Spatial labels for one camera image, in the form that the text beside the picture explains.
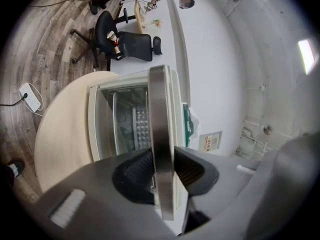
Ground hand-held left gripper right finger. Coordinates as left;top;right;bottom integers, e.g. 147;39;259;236
174;145;266;216

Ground person's left shoe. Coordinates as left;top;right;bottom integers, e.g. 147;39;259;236
6;158;26;179

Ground small white power strip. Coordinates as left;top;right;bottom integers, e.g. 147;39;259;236
19;82;45;112

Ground grey electrical panel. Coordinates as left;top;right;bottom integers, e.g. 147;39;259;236
198;131;223;153

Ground black mesh office chair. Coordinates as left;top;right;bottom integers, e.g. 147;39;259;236
69;10;163;70

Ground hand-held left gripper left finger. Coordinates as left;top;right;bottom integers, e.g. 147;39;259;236
33;147;179;240

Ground green and white bag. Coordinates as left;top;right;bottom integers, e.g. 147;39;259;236
183;103;202;147

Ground white ceiling pipes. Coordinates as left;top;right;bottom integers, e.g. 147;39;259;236
234;118;280;160

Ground rectangular ceiling light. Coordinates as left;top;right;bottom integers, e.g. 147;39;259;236
297;39;316;75

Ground round wooden table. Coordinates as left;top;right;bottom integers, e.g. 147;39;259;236
33;70;121;194

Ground white toaster oven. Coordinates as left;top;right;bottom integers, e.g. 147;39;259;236
86;66;192;210

